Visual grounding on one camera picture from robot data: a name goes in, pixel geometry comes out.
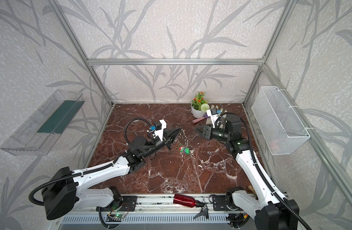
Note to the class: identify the clear plastic wall shelf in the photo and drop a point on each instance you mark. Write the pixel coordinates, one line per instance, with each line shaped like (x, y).
(39, 133)

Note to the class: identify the red spray bottle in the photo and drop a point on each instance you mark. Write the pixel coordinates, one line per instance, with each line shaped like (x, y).
(187, 201)

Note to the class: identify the green garden trowel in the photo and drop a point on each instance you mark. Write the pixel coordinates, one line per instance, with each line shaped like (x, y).
(251, 188)

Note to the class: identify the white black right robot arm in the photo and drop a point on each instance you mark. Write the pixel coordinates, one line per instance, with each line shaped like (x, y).
(271, 210)

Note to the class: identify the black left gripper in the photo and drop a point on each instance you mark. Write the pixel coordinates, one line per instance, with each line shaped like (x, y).
(167, 139)

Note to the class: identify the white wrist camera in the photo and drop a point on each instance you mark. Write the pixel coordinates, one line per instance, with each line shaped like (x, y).
(157, 129)
(213, 114)

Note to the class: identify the white flower pot with plant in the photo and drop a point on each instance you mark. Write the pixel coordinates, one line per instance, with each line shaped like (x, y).
(199, 105)

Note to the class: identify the beige grey garden glove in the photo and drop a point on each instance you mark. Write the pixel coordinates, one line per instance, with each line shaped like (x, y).
(208, 120)

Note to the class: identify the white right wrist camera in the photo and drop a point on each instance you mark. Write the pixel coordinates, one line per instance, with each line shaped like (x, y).
(213, 114)

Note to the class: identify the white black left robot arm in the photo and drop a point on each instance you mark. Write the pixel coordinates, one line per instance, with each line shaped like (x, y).
(68, 190)

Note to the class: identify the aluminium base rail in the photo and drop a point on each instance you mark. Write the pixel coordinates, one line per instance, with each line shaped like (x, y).
(161, 209)

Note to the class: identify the white wire mesh basket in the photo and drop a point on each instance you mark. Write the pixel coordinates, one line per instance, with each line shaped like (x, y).
(280, 125)

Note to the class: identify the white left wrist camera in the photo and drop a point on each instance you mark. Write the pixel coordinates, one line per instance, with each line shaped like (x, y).
(157, 129)

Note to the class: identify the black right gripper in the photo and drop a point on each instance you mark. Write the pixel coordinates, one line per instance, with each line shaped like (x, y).
(207, 133)

